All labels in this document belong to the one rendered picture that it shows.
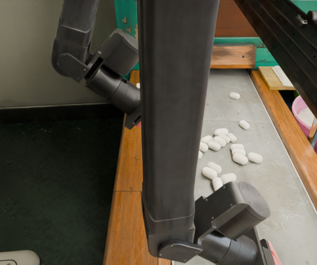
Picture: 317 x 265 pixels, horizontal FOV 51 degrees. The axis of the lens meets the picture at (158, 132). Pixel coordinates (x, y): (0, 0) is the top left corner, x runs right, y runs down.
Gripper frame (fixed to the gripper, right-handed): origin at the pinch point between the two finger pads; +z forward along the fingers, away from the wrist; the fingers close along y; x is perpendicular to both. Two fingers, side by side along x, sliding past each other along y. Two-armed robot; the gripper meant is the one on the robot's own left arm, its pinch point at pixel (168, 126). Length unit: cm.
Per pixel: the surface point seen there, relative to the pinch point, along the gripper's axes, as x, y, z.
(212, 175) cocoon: 1.4, -4.7, 14.0
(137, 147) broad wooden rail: 12.0, 4.5, 0.5
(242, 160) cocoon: -3.8, 0.4, 19.9
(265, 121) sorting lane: -9.4, 18.8, 29.4
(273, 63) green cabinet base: -19, 49, 34
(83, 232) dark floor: 89, 37, 29
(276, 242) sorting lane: -3.8, -21.1, 22.6
